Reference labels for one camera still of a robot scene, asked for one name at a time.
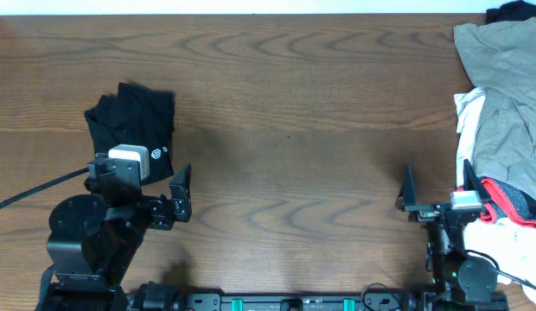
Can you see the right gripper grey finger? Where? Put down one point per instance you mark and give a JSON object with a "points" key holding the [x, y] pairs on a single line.
{"points": [[472, 183], [407, 200]]}

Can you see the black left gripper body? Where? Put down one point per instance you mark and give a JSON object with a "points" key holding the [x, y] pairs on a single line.
{"points": [[154, 212]]}

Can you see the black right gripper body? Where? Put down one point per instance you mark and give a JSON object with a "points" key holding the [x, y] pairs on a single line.
{"points": [[431, 212]]}

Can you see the black t-shirt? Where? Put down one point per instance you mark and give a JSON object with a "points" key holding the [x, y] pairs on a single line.
{"points": [[136, 115]]}

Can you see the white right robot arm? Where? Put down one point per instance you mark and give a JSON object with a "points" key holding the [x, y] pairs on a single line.
{"points": [[460, 280]]}

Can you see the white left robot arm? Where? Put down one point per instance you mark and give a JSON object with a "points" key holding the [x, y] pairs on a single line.
{"points": [[95, 236]]}

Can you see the red and black garment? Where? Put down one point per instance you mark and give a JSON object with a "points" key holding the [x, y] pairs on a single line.
{"points": [[507, 202]]}

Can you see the white garment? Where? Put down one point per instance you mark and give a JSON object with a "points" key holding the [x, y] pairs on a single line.
{"points": [[512, 246]]}

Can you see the khaki folded garment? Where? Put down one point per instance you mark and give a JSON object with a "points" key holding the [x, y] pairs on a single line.
{"points": [[501, 58]]}

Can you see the black garment at corner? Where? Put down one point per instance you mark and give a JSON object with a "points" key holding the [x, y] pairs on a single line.
{"points": [[515, 11]]}

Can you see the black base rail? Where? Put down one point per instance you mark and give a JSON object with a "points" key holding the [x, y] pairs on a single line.
{"points": [[294, 302]]}

